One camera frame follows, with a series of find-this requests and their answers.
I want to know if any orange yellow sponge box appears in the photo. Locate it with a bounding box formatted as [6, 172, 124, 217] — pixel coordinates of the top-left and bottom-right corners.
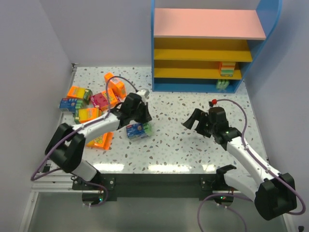
[74, 108, 102, 124]

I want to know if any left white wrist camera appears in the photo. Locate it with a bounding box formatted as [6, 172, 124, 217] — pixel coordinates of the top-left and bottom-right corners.
[136, 89, 150, 103]

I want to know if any orange green sponge box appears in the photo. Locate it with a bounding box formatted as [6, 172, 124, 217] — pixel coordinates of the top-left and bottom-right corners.
[67, 86, 93, 104]

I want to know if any aluminium frame rail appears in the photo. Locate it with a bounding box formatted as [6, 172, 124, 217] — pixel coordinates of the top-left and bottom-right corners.
[31, 166, 73, 193]

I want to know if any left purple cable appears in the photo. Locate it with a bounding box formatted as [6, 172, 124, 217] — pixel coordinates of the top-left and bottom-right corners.
[30, 76, 140, 182]

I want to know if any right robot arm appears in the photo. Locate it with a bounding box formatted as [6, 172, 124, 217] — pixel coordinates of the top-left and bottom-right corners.
[183, 107, 297, 220]

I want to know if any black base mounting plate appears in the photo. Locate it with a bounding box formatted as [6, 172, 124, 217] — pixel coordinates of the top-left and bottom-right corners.
[72, 174, 231, 203]

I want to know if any blue shelf unit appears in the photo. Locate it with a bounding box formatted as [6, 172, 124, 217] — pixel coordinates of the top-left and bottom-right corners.
[151, 0, 282, 93]

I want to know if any blue sponge pack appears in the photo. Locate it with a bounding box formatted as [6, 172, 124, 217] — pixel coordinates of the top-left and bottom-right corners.
[59, 98, 86, 113]
[126, 123, 153, 141]
[216, 79, 229, 92]

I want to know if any purple cable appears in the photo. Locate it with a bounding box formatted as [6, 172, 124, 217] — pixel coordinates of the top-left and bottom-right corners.
[197, 98, 307, 232]
[30, 76, 140, 182]

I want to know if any orange box upright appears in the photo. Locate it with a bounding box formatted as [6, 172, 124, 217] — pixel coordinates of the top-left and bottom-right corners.
[104, 72, 126, 99]

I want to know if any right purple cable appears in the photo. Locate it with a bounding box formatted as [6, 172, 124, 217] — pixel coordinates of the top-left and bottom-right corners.
[197, 98, 307, 232]

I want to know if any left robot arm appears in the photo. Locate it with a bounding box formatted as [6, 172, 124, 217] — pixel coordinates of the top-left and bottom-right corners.
[45, 89, 152, 183]

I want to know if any pink sponge box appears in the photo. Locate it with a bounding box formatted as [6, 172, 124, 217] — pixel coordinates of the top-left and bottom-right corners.
[90, 88, 120, 111]

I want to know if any blue sponge pack front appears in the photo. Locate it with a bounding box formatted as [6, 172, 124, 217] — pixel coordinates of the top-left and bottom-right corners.
[126, 123, 153, 141]

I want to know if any orange Scrub Daddy box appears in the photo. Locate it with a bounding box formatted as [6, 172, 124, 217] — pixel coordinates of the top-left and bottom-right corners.
[86, 132, 113, 150]

